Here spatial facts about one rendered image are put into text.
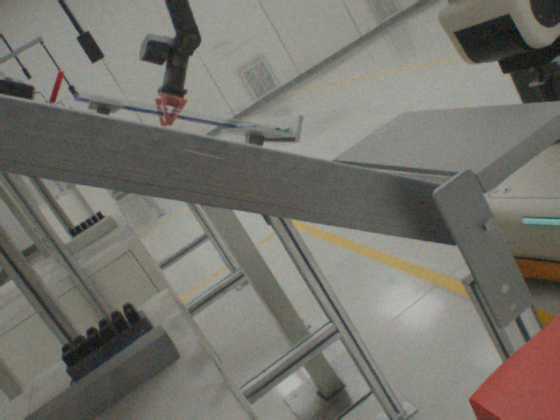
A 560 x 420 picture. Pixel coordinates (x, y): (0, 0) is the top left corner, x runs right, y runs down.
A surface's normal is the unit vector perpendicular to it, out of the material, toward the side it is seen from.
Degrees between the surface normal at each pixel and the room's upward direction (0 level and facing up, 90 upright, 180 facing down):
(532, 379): 0
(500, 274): 90
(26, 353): 90
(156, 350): 90
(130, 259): 90
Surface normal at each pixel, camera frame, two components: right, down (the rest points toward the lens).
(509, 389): -0.52, -0.82
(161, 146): 0.33, 0.11
